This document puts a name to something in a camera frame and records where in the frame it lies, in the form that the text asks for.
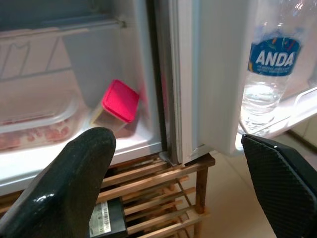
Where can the wooden slatted rack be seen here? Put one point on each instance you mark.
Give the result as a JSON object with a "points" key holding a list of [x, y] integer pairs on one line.
{"points": [[148, 178]]}

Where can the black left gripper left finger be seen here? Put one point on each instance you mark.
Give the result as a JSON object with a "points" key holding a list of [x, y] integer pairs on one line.
{"points": [[62, 193]]}

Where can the white fridge door shelf rail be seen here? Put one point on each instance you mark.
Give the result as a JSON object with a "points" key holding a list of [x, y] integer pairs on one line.
{"points": [[304, 104]]}

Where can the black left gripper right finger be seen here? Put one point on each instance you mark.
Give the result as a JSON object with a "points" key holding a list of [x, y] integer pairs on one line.
{"points": [[284, 188]]}

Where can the red lid plastic container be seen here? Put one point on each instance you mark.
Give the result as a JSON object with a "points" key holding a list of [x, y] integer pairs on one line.
{"points": [[120, 100]]}

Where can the white small fridge body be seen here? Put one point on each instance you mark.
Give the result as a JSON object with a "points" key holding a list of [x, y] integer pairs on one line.
{"points": [[104, 49]]}

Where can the white fridge shelf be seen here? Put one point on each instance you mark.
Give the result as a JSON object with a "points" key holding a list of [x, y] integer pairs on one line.
{"points": [[86, 26]]}

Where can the black flat electronic device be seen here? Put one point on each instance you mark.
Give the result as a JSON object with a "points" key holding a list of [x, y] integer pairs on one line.
{"points": [[116, 218]]}

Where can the clear plastic food container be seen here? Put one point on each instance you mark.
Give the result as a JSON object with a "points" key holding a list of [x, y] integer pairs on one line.
{"points": [[37, 124]]}

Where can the clear blue label water bottle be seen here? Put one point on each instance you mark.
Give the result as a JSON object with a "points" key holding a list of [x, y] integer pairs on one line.
{"points": [[272, 59]]}

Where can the white fridge door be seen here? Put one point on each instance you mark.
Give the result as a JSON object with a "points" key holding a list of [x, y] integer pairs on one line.
{"points": [[215, 74]]}

